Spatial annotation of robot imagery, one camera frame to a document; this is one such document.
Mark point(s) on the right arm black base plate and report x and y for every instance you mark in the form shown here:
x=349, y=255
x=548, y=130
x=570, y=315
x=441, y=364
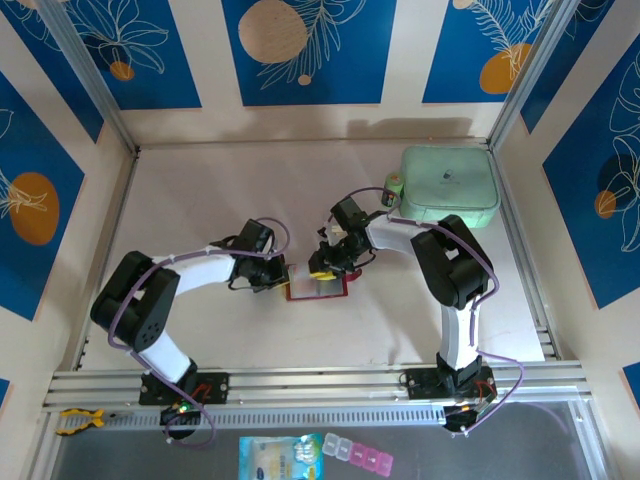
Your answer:
x=417, y=384

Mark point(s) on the aluminium table edge rail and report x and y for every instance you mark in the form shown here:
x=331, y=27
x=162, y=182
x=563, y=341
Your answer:
x=525, y=250
x=300, y=143
x=107, y=225

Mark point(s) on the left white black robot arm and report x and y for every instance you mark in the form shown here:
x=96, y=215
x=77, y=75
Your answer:
x=200, y=272

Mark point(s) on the blue wet wipes packet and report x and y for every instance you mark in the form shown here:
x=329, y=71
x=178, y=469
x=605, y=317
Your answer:
x=280, y=457

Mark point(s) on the mint green zip pouch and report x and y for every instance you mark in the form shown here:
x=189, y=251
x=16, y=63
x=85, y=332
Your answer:
x=450, y=185

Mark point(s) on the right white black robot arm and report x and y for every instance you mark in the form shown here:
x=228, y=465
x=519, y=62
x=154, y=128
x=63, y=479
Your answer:
x=452, y=270

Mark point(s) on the blue floral wall panel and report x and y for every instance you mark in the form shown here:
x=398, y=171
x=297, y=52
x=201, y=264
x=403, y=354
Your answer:
x=60, y=85
x=600, y=250
x=35, y=260
x=145, y=50
x=280, y=85
x=565, y=70
x=450, y=50

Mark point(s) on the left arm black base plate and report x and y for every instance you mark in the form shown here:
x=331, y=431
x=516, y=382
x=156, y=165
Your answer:
x=220, y=387

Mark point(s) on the aluminium frame post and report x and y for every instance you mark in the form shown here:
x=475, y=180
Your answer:
x=530, y=70
x=85, y=70

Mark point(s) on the red card holder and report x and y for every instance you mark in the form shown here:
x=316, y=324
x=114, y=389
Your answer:
x=332, y=291

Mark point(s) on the pink clear pill organiser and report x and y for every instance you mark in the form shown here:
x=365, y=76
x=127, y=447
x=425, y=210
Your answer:
x=357, y=451

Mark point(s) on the wide slotted aluminium rail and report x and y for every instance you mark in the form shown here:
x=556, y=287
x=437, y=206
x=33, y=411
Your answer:
x=310, y=382

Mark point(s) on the black controller board with LED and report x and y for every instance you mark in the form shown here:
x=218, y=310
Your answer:
x=465, y=417
x=180, y=417

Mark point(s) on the grey translucent cover sheet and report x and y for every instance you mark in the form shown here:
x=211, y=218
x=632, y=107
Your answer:
x=450, y=455

